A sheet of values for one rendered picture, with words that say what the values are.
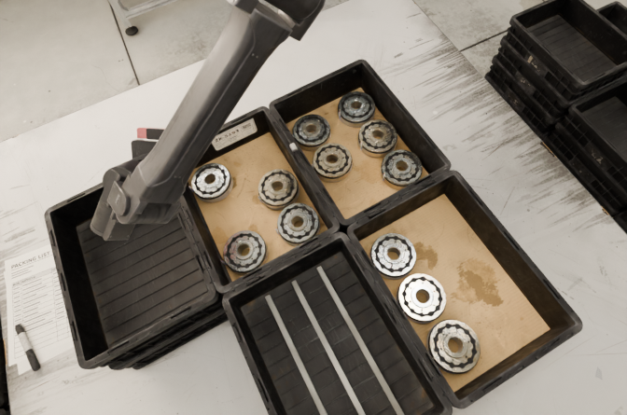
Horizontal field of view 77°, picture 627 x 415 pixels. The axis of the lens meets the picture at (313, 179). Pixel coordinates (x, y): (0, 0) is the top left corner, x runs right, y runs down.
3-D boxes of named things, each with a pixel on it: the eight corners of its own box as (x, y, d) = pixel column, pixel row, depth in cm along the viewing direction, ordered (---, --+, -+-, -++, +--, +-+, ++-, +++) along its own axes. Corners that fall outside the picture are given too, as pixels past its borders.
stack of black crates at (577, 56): (476, 90, 196) (508, 17, 156) (526, 67, 200) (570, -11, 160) (530, 151, 179) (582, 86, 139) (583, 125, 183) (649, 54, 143)
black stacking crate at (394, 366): (234, 306, 93) (220, 297, 83) (342, 245, 98) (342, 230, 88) (314, 491, 77) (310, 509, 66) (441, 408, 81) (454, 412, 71)
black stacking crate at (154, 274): (74, 228, 106) (45, 211, 96) (176, 176, 110) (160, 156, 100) (112, 372, 89) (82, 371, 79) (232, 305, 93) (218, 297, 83)
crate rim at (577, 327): (343, 231, 89) (342, 228, 87) (452, 172, 94) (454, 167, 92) (454, 412, 72) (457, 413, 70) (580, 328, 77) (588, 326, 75)
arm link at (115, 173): (138, 178, 61) (104, 161, 61) (124, 215, 63) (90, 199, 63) (159, 168, 68) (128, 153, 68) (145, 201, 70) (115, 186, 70)
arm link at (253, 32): (311, -22, 51) (247, -71, 42) (335, -1, 48) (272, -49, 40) (162, 205, 68) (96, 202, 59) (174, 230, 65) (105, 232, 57)
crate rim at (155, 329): (48, 214, 97) (42, 210, 95) (162, 159, 102) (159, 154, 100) (87, 373, 80) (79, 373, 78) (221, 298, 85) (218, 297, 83)
